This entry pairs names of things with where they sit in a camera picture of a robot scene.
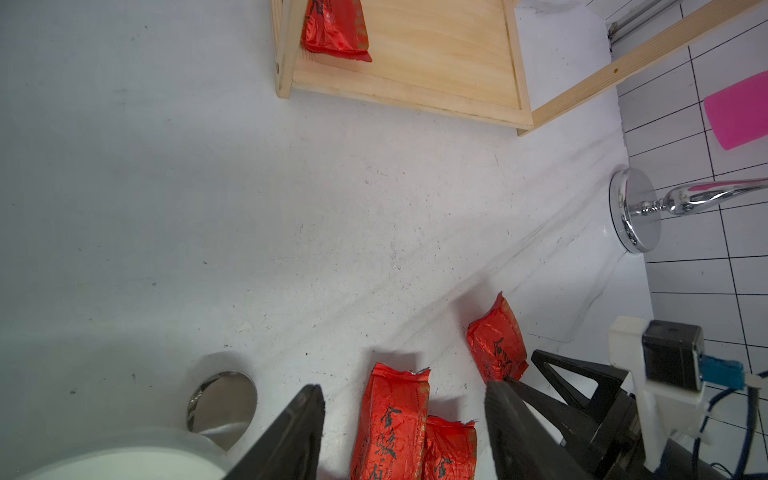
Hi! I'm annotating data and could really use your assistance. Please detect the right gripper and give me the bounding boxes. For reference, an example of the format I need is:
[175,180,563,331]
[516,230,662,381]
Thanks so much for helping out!
[508,350,653,479]

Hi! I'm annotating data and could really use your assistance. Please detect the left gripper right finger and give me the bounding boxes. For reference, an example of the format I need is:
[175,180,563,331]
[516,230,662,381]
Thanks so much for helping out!
[484,381,590,480]

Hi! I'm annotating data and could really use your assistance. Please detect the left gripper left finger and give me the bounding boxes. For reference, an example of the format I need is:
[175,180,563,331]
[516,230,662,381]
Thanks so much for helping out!
[224,384,325,480]

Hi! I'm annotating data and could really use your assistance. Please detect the red tea bag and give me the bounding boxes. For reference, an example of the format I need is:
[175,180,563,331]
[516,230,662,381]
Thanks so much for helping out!
[350,363,431,480]
[301,0,372,62]
[467,292,528,384]
[422,415,477,480]

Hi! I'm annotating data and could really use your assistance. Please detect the wooden two-tier shelf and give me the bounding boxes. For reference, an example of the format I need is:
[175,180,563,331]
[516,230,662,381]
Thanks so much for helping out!
[271,1,758,135]

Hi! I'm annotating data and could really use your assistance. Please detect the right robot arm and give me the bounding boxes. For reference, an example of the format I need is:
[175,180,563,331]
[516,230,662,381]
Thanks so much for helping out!
[486,350,737,479]

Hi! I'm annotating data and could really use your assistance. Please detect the white bowl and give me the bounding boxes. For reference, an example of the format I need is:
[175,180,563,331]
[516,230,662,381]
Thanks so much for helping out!
[14,427,232,479]

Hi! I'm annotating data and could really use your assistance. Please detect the chrome cup rack stand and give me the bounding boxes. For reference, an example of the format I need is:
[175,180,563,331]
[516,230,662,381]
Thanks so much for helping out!
[608,167,767,254]

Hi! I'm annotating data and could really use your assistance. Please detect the pink plastic wine glass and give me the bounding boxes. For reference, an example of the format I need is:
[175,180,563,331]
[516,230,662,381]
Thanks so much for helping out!
[704,71,768,151]

